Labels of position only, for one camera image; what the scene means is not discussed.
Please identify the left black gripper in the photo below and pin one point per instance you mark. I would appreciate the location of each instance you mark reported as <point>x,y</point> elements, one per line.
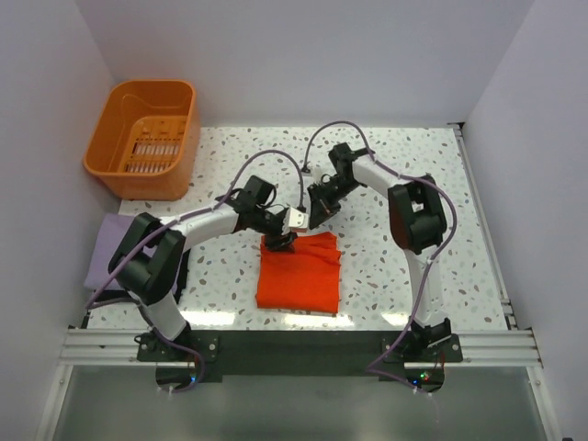
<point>277,241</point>

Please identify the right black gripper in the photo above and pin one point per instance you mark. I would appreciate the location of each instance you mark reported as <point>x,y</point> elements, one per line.
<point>322,209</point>

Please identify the orange t shirt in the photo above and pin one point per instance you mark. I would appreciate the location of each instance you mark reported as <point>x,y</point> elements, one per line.
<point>304,278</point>

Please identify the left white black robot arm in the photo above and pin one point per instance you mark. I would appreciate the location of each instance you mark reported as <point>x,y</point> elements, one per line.
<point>147,260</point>

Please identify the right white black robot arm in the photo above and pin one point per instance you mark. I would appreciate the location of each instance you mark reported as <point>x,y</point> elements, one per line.
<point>417,225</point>

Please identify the folded lavender t shirt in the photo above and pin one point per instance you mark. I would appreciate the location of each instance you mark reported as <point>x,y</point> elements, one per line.
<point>111,233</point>

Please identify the orange plastic basket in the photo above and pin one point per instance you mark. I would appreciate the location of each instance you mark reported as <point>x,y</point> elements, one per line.
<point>146,138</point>

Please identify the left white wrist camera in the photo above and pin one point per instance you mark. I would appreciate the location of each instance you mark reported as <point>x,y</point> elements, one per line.
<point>295,221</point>

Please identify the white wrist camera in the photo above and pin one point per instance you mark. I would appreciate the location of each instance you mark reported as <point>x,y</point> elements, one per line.
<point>314,173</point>
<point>295,221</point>

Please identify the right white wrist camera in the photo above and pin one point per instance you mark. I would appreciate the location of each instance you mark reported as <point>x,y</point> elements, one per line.
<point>314,173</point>

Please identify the aluminium table edge rail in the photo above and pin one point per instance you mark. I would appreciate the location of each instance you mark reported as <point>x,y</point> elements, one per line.
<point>508,310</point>

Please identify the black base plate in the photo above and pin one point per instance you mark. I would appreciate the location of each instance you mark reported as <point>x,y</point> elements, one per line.
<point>212,356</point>

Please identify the aluminium front rail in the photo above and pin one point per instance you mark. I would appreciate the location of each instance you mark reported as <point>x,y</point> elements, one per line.
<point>490,349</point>

